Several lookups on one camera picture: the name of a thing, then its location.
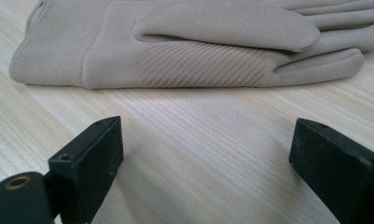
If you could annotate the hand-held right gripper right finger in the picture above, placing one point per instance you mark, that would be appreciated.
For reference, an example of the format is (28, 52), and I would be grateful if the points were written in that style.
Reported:
(337, 168)

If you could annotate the beige fabric glove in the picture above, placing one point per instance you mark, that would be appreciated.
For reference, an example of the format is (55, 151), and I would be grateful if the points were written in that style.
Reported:
(181, 62)

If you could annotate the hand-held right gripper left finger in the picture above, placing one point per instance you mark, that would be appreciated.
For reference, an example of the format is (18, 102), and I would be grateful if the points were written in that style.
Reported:
(88, 165)

